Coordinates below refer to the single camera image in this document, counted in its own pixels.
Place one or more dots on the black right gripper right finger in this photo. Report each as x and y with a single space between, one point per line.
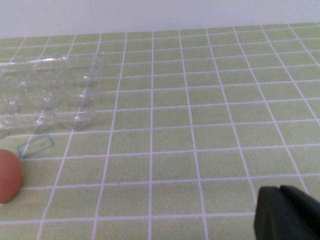
302 217

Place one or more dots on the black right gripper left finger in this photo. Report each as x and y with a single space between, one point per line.
267 215

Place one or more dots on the brown egg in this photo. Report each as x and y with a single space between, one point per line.
8 176

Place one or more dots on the transparent plastic egg tray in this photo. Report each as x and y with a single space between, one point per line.
50 90

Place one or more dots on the green grid table mat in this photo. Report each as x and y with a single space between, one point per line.
175 150

